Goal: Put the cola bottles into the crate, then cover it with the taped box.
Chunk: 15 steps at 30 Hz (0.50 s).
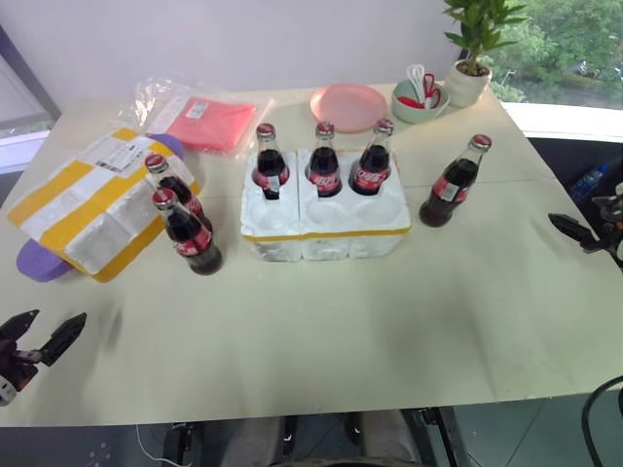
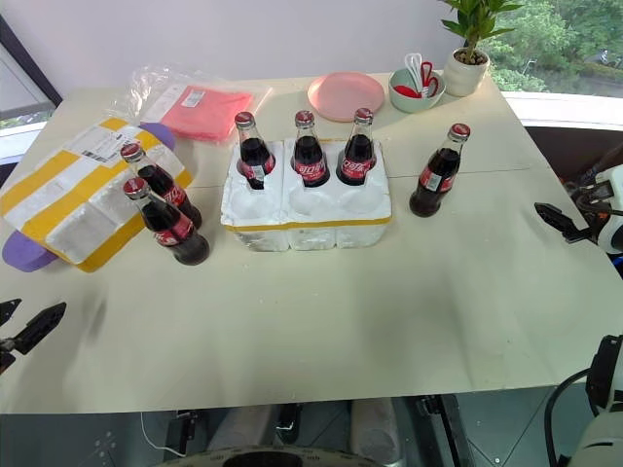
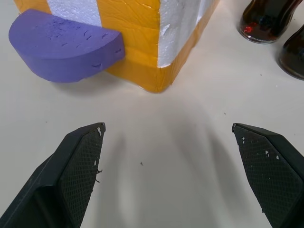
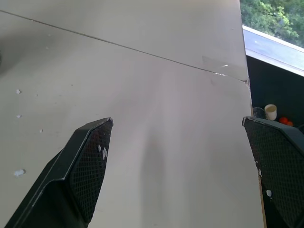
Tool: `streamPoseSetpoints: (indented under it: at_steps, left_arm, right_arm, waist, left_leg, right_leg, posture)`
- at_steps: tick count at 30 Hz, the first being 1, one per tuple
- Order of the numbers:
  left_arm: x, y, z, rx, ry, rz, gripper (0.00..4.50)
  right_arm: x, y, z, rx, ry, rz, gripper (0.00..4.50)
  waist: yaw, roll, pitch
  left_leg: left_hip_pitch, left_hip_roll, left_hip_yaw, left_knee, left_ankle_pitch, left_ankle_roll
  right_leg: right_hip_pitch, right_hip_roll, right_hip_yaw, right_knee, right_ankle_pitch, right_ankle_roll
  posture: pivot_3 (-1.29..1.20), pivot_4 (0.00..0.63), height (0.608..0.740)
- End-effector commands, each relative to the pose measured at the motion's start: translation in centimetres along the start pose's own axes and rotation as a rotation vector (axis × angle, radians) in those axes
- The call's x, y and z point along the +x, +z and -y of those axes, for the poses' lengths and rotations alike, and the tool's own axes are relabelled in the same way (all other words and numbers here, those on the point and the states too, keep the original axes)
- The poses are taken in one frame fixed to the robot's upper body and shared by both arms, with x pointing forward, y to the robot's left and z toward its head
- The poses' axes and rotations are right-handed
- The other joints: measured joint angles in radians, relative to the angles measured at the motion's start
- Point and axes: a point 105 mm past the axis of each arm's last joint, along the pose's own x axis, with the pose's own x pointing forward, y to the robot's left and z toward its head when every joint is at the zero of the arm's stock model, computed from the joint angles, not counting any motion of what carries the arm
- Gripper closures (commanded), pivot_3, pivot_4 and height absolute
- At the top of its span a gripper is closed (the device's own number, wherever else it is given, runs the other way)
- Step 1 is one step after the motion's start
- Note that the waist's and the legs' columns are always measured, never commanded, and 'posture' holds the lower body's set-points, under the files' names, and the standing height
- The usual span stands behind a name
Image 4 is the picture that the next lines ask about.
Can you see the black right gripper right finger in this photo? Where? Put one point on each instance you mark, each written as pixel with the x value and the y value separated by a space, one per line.
pixel 280 166

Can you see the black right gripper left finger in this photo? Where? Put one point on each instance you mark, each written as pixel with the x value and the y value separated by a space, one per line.
pixel 71 180

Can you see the orange ball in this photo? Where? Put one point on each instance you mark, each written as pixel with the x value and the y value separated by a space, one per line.
pixel 282 120
pixel 289 123

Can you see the white cup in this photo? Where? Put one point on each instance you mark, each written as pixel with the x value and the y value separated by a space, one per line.
pixel 271 112

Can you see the dark round container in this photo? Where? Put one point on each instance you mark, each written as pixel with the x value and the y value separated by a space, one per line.
pixel 258 113

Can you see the grey window sill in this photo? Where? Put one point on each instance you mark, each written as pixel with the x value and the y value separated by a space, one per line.
pixel 273 50

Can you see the clear tape piece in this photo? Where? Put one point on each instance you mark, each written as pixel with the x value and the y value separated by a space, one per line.
pixel 215 63

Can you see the green trees outside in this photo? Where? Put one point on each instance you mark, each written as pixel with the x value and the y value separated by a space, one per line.
pixel 273 16

